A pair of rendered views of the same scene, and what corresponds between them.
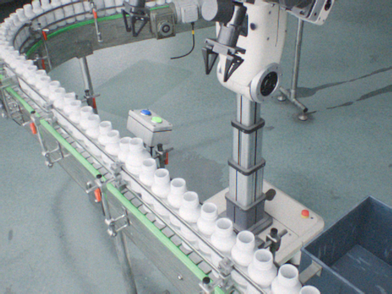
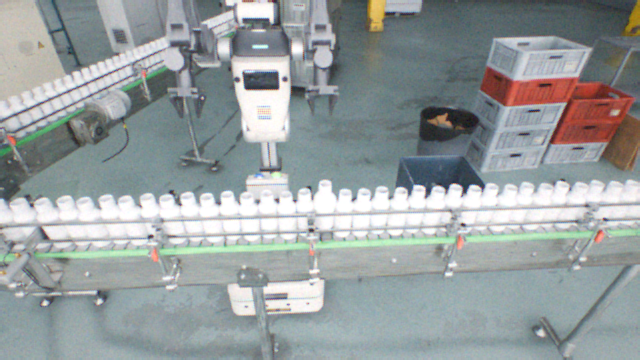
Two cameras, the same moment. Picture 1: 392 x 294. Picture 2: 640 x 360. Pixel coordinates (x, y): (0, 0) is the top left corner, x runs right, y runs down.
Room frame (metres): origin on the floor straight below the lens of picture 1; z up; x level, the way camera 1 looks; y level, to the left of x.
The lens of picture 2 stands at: (0.53, 0.84, 1.80)
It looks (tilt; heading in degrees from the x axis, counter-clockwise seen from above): 36 degrees down; 302
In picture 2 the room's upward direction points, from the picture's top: 1 degrees clockwise
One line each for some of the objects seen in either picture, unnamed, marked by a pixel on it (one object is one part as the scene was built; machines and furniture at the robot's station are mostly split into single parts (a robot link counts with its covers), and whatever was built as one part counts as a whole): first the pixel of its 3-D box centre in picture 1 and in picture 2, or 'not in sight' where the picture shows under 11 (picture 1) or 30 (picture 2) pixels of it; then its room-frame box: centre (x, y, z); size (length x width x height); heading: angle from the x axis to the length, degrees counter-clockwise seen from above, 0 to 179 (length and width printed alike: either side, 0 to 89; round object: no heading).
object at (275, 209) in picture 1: (242, 226); (278, 249); (1.51, -0.25, 0.24); 0.68 x 0.53 x 0.41; 126
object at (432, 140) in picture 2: not in sight; (440, 151); (1.00, -1.82, 0.32); 0.45 x 0.45 x 0.64
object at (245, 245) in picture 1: (244, 262); (449, 207); (0.63, -0.11, 1.08); 0.06 x 0.06 x 0.17
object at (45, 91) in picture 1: (50, 98); (133, 220); (1.42, 0.49, 1.08); 0.06 x 0.06 x 0.17
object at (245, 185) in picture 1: (245, 193); not in sight; (1.52, -0.25, 0.45); 0.13 x 0.13 x 0.40; 36
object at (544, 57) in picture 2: not in sight; (535, 57); (0.58, -2.56, 1.00); 0.61 x 0.41 x 0.22; 44
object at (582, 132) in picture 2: not in sight; (572, 123); (0.08, -3.06, 0.33); 0.61 x 0.41 x 0.22; 39
